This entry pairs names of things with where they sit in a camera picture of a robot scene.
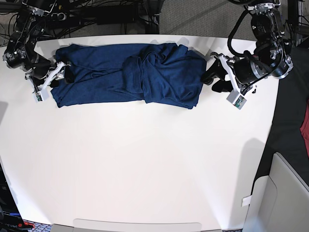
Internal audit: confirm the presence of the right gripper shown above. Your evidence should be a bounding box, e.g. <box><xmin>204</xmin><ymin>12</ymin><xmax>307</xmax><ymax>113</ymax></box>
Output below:
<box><xmin>25</xmin><ymin>61</ymin><xmax>75</xmax><ymax>93</ymax></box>

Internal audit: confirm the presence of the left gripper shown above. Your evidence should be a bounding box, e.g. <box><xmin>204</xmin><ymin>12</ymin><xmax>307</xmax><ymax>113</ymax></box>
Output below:
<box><xmin>200</xmin><ymin>52</ymin><xmax>268</xmax><ymax>95</ymax></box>

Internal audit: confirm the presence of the black aluminium frame post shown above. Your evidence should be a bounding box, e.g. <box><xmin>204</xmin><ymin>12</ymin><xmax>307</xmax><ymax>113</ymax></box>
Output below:
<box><xmin>143</xmin><ymin>0</ymin><xmax>163</xmax><ymax>34</ymax></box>

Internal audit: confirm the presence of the red cloth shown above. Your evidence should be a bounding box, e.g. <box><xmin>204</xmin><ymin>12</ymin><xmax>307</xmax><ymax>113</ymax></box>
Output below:
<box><xmin>300</xmin><ymin>101</ymin><xmax>309</xmax><ymax>157</ymax></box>

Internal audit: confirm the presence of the grey plastic bin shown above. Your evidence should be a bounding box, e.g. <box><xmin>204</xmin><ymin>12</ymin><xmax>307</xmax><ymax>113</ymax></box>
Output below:
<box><xmin>243</xmin><ymin>152</ymin><xmax>309</xmax><ymax>232</ymax></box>

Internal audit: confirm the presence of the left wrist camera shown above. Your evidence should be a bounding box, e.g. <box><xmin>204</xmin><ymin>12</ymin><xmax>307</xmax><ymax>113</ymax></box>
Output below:
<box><xmin>227</xmin><ymin>90</ymin><xmax>247</xmax><ymax>110</ymax></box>

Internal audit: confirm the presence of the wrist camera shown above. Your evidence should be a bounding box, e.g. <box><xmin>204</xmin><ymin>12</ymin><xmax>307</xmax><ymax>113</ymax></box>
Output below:
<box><xmin>33</xmin><ymin>89</ymin><xmax>49</xmax><ymax>102</ymax></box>
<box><xmin>227</xmin><ymin>90</ymin><xmax>247</xmax><ymax>110</ymax></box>

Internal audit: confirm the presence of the black box with label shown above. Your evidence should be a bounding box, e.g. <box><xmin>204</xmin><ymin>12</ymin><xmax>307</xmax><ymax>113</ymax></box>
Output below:
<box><xmin>0</xmin><ymin>168</ymin><xmax>23</xmax><ymax>232</ymax></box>

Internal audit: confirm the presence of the small red clamp bottom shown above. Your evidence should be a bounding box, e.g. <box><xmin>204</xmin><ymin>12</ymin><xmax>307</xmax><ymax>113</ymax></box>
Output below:
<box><xmin>18</xmin><ymin>222</ymin><xmax>35</xmax><ymax>230</ymax></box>

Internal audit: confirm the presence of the blue long-sleeve shirt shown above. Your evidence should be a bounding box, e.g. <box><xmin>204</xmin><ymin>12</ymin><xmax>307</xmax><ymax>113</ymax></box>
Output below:
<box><xmin>51</xmin><ymin>43</ymin><xmax>207</xmax><ymax>109</ymax></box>

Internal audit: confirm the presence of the white power strip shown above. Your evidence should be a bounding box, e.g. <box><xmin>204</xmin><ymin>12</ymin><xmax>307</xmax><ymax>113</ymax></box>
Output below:
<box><xmin>51</xmin><ymin>13</ymin><xmax>67</xmax><ymax>21</ymax></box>

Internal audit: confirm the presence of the dark grey cloth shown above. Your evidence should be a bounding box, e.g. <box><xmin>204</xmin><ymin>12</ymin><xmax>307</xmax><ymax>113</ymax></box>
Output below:
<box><xmin>251</xmin><ymin>47</ymin><xmax>309</xmax><ymax>184</ymax></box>

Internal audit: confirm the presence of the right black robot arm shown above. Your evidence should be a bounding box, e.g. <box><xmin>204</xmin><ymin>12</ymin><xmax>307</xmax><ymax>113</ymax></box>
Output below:
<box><xmin>3</xmin><ymin>0</ymin><xmax>74</xmax><ymax>97</ymax></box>

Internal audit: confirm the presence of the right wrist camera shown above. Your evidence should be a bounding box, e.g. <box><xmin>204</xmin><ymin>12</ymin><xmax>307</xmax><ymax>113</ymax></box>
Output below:
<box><xmin>33</xmin><ymin>89</ymin><xmax>49</xmax><ymax>102</ymax></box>

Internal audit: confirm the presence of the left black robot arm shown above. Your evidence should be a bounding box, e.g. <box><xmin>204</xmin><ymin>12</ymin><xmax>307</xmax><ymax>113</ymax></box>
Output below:
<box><xmin>201</xmin><ymin>0</ymin><xmax>293</xmax><ymax>95</ymax></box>

